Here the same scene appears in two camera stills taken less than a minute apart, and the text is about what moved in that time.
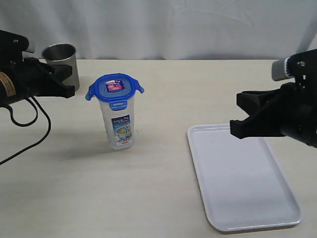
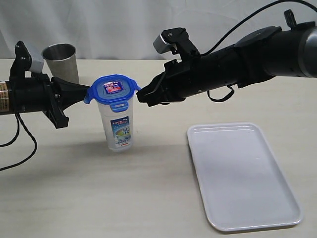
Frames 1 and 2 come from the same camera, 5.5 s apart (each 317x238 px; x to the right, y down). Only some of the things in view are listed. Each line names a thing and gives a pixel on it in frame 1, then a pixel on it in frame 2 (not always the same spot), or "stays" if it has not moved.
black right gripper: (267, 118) → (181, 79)
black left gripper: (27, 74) → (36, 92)
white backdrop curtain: (163, 29) stays
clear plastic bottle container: (120, 125) stays
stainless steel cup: (64, 54) stays
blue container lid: (116, 89) stays
